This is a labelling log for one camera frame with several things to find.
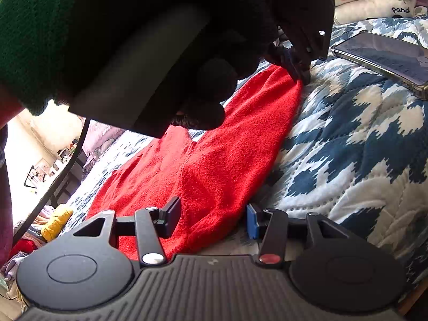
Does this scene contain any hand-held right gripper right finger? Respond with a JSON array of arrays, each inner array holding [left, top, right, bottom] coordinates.
[[246, 204, 338, 265]]

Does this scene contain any red fleece garment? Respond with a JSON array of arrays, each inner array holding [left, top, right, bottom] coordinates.
[[86, 63, 305, 262]]

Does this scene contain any person's left hand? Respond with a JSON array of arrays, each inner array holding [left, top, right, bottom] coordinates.
[[75, 0, 279, 131]]

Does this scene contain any white frog-print fleece cloth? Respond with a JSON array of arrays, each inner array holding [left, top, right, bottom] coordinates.
[[334, 0, 418, 25]]

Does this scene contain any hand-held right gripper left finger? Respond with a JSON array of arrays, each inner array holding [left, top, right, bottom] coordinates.
[[73, 196, 182, 268]]

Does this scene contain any person's dark purple garment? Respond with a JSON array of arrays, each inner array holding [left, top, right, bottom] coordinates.
[[0, 125, 14, 268]]

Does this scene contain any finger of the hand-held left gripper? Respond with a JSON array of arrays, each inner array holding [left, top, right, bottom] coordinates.
[[284, 23, 332, 86], [266, 44, 299, 78]]

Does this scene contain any yellow knitted cloth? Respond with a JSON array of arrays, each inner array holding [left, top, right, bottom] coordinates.
[[41, 205, 74, 241]]

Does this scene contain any pile of mixed clothes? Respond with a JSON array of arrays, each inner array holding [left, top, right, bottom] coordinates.
[[0, 204, 45, 313]]

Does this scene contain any person's left forearm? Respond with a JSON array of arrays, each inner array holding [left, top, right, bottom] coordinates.
[[0, 0, 89, 131]]

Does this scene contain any lavender cloth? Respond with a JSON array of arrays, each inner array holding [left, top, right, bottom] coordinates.
[[82, 120, 118, 172]]

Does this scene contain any smartphone in clear case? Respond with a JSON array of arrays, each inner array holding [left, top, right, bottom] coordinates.
[[331, 30, 428, 100]]

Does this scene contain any blue white patterned quilt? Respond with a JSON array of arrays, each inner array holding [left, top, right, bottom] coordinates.
[[62, 13, 428, 308]]

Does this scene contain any dark cluttered desk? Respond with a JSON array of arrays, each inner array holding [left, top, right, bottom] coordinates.
[[23, 147, 84, 208]]

